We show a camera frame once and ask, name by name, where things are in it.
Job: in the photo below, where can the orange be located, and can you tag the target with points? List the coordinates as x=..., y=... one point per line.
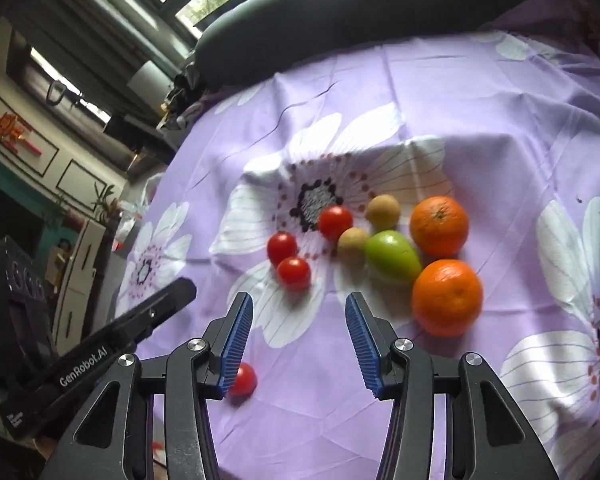
x=439, y=226
x=447, y=297

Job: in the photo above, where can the white cylinder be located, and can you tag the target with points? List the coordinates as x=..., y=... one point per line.
x=147, y=77

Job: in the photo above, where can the purple floral cloth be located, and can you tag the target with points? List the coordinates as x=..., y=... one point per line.
x=430, y=110

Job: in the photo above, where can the dark green sofa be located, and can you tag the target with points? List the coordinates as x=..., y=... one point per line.
x=355, y=5

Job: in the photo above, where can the tan longan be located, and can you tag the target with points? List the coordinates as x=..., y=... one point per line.
x=352, y=245
x=382, y=211

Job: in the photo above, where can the white cabinet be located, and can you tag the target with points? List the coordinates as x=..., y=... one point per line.
x=80, y=270

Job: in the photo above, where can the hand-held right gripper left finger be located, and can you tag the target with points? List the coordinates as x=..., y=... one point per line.
x=235, y=345

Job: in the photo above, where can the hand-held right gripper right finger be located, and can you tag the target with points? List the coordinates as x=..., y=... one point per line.
x=362, y=345

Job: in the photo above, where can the potted plant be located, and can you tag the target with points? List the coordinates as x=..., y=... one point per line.
x=105, y=202

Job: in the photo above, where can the red wall ornament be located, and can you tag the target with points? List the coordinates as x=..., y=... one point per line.
x=12, y=127

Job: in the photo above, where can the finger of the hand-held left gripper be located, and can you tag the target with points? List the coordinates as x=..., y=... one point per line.
x=165, y=302

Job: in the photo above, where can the red cherry tomato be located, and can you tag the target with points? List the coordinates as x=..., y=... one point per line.
x=245, y=380
x=282, y=246
x=294, y=273
x=335, y=222

